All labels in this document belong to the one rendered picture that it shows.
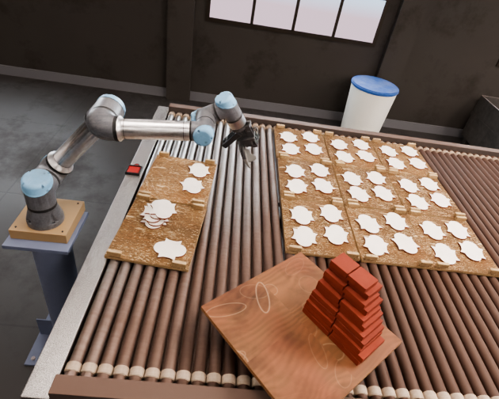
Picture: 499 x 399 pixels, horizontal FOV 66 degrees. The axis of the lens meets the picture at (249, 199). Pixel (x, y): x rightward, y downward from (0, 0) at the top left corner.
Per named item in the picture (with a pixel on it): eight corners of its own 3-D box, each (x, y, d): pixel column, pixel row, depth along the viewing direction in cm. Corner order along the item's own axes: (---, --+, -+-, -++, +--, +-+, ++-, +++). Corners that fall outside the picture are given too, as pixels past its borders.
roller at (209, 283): (188, 394, 124) (189, 386, 121) (224, 123, 278) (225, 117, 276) (203, 395, 124) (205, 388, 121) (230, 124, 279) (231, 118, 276)
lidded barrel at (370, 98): (371, 128, 526) (390, 78, 484) (384, 150, 480) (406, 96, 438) (331, 123, 521) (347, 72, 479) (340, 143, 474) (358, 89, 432)
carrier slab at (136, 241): (104, 258, 157) (104, 255, 156) (136, 199, 190) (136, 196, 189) (188, 272, 158) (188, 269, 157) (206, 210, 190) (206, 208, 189)
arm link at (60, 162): (24, 180, 164) (98, 100, 142) (38, 161, 176) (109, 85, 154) (49, 197, 170) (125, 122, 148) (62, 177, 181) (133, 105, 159)
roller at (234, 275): (219, 397, 124) (221, 389, 121) (238, 125, 279) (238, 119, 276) (234, 397, 125) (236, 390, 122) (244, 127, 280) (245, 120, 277)
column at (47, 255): (24, 365, 208) (-20, 253, 156) (52, 307, 238) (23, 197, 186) (96, 370, 212) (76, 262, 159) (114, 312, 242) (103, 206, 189)
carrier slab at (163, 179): (135, 198, 190) (135, 195, 189) (157, 156, 223) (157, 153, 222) (205, 209, 192) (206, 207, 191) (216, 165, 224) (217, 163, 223)
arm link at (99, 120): (74, 119, 135) (213, 124, 137) (84, 106, 143) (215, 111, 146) (81, 148, 142) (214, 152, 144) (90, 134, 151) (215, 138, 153)
